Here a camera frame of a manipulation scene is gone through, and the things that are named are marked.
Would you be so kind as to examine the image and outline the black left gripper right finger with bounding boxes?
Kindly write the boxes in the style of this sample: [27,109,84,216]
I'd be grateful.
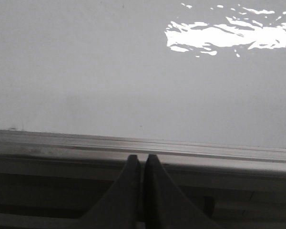
[144,155,219,229]

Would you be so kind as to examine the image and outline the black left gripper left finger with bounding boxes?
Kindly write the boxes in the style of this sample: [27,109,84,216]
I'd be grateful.
[82,155,141,229]

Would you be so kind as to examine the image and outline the white whiteboard with aluminium frame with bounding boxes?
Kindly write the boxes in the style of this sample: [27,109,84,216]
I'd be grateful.
[0,0,286,178]

